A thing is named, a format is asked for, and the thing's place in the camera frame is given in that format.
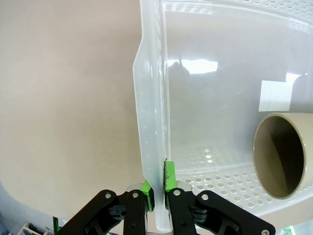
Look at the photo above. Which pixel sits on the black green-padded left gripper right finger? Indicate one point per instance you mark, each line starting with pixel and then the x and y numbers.
pixel 181 213

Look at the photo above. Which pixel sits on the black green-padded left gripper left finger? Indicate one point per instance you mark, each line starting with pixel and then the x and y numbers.
pixel 133 215

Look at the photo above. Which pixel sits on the tan cup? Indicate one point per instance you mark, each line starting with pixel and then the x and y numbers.
pixel 278 156

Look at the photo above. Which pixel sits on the white perforated plastic basket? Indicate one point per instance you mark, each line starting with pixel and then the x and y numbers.
pixel 215 73

